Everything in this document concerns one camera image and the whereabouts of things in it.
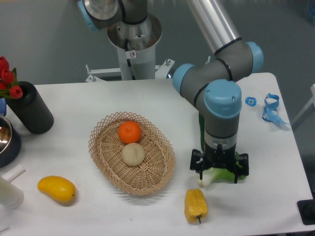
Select red tulip flowers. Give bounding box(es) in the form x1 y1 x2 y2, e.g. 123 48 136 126
0 56 23 99

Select blue lanyard strap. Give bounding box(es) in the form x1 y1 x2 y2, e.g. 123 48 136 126
261 92 291 125

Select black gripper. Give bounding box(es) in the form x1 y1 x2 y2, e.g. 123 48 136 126
189 144 249 184

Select green bok choy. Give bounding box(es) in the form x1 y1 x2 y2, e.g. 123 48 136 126
197 152 249 187

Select yellow mango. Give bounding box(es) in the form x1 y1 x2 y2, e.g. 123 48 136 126
37 176 76 203

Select green cucumber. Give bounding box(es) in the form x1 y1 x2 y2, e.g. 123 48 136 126
198 113 205 151

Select white metal base frame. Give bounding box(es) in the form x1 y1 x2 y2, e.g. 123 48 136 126
86 56 175 82

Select beige steamed bun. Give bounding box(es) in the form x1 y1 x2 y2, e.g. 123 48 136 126
122 143 146 166

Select black device at edge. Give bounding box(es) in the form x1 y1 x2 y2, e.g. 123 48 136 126
297 199 315 225

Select white cylinder bottle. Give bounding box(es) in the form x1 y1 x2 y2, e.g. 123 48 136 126
0 177 24 209

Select orange fruit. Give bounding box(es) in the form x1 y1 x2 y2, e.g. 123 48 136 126
118 121 141 144

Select dark metal pot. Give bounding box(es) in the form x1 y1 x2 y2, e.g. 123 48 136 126
0 116 21 168

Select blue round tag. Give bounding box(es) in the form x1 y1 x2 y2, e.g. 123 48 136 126
245 96 257 107

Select yellow bell pepper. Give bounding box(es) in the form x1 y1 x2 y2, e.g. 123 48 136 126
184 189 208 224

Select black cylindrical vase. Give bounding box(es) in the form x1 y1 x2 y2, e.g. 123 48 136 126
5 81 54 134

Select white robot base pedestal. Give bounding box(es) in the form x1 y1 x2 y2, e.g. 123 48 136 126
107 13 162 65

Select woven wicker basket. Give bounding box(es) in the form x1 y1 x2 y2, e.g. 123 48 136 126
89 112 175 196

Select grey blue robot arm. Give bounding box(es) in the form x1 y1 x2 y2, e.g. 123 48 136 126
78 0 264 182

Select small white box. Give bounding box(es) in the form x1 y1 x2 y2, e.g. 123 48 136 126
2 164 26 182

